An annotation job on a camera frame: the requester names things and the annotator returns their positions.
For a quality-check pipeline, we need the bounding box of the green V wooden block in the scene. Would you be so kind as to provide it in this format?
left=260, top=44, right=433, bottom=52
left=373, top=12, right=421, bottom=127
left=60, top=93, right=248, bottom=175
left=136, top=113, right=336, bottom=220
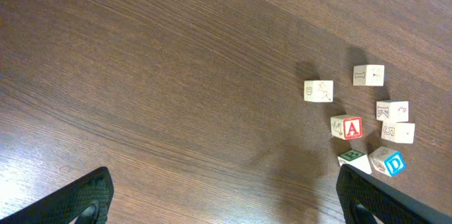
left=304, top=81, right=333, bottom=102

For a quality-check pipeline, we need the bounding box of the red E wooden block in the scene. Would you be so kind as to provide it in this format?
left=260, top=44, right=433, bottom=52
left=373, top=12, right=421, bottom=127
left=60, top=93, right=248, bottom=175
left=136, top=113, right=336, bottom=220
left=352, top=64, right=385, bottom=86

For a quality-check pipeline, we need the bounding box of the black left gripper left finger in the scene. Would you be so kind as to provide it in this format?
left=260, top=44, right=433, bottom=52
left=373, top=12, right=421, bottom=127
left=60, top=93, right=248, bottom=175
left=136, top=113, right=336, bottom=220
left=1, top=167, right=114, bottom=223

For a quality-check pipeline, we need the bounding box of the red A wooden block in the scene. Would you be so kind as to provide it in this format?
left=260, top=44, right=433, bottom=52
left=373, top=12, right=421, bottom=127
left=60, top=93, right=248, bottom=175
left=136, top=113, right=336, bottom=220
left=330, top=114, right=363, bottom=140

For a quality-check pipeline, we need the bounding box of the green B wooden block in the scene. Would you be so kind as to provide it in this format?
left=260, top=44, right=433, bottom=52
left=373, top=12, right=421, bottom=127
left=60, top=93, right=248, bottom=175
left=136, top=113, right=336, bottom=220
left=338, top=149, right=371, bottom=175

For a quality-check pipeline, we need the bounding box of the wooden K red block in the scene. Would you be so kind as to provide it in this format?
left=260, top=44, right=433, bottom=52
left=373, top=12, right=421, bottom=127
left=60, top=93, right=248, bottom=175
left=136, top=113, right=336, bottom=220
left=376, top=100, right=409, bottom=122

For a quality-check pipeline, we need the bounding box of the blue D wooden block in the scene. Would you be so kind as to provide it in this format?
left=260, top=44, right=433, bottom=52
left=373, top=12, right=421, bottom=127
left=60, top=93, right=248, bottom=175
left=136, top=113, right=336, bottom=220
left=369, top=146, right=407, bottom=177

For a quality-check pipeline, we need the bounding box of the wooden K cow block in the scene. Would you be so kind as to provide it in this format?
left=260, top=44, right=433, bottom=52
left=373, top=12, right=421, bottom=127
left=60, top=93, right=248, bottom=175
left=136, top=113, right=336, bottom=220
left=381, top=122, right=415, bottom=144

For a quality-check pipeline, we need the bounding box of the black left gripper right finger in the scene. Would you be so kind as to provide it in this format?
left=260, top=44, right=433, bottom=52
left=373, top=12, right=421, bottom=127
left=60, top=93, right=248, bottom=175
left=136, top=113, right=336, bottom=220
left=336, top=164, right=451, bottom=224

